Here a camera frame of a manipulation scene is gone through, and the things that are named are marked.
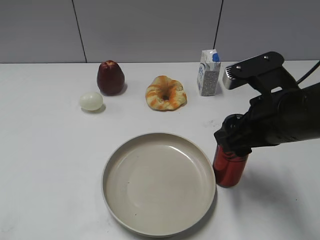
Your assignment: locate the beige round plate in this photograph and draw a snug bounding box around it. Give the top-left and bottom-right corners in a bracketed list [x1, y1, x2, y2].
[101, 132, 216, 238]

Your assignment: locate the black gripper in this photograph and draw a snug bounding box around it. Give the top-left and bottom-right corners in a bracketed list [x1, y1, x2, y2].
[214, 83, 320, 157]

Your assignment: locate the red cola can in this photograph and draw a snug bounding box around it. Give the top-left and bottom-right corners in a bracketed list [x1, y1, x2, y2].
[212, 113, 250, 189]

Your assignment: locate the black cable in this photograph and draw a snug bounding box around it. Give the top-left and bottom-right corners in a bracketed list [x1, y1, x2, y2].
[296, 59, 320, 84]

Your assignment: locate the orange striped bread ring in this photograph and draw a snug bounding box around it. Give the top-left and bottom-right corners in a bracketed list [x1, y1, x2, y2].
[145, 75, 188, 112]

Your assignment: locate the dark red wax apple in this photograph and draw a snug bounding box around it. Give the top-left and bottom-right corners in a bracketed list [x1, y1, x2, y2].
[97, 60, 125, 96]

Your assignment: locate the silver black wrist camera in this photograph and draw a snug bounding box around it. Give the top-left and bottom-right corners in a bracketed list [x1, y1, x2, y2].
[222, 51, 298, 95]

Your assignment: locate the small white milk carton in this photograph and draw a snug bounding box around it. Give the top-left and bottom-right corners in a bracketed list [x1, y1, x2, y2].
[197, 49, 221, 97]

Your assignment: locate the white egg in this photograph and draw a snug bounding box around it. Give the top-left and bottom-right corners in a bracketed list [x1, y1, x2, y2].
[79, 92, 103, 111]

